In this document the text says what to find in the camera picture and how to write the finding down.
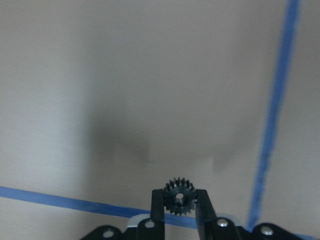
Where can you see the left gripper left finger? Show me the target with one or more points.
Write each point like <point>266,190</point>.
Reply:
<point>157,214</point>

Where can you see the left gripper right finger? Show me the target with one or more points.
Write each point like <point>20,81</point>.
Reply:
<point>205,215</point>

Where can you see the black bearing gear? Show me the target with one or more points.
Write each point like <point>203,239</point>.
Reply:
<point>180,196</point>

